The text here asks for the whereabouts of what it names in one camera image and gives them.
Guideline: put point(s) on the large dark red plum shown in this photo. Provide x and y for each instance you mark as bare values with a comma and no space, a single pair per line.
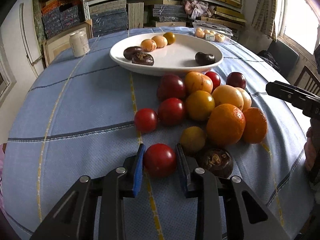
171,86

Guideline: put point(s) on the pale orange fruit on plate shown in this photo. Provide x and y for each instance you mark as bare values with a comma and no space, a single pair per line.
160,41

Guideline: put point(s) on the wooden chair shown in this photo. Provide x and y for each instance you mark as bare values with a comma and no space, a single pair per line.
308,81

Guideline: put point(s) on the pink plastic bag on shelf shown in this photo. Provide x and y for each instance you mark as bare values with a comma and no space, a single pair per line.
195,9

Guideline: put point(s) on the small red tomato back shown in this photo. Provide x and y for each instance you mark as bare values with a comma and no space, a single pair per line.
215,78

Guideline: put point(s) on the olive yellow fruit on plate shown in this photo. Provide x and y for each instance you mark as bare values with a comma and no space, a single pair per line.
170,37

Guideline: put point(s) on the clear plastic fruit box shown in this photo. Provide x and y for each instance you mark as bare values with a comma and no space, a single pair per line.
212,32

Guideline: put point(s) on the dark passion fruit front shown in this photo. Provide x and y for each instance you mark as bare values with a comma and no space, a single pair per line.
143,59

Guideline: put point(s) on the orange on right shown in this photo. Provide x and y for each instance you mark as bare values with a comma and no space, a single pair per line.
256,126

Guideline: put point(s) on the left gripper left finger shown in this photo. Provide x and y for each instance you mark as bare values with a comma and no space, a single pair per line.
73,216

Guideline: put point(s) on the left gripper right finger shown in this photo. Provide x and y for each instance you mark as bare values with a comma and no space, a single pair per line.
247,217

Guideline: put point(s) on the large orange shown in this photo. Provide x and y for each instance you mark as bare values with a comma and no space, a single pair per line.
226,125

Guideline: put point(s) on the white round plate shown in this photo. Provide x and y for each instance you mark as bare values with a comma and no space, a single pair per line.
177,58

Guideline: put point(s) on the pale orange round fruit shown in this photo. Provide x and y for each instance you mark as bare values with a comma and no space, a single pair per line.
228,94

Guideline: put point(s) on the person hand at edge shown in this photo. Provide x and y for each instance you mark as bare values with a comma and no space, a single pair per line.
310,152

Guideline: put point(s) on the patterned curtain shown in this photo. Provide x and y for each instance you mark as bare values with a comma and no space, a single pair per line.
267,17

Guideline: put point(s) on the dark passion fruit left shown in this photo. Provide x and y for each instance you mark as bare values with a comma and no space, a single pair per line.
131,51

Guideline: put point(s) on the window frame left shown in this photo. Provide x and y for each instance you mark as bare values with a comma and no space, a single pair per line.
8,79

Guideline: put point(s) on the black chair with bag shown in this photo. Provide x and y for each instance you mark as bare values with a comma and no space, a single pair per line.
281,57

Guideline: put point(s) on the dark red plum back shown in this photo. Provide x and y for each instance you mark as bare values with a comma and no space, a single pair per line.
236,79

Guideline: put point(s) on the striped orange fruit on plate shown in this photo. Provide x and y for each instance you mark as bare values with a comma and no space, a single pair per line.
148,45

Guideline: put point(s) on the white drink can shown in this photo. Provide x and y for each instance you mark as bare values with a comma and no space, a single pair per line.
79,43

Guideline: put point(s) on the small yellow fruit front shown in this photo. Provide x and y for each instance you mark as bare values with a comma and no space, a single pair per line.
193,139

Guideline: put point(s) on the dark passion fruit right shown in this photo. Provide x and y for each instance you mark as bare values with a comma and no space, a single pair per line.
203,59

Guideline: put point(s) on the yellow green round fruit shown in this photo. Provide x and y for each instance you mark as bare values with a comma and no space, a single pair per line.
199,105

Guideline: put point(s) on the metal storage shelf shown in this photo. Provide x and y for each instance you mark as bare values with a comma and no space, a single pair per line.
109,16

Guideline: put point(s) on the blue checked tablecloth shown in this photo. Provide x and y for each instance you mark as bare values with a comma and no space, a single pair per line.
77,119

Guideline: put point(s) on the framed picture leaning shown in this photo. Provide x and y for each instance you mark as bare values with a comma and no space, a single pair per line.
60,42

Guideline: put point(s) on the pale orange fruit behind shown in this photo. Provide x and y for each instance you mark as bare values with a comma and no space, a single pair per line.
246,98

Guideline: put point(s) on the dark passion fruit on cloth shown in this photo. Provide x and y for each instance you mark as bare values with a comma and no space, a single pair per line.
219,162

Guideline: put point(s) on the orange striped fruit on cloth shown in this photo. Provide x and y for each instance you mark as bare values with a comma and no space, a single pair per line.
197,81

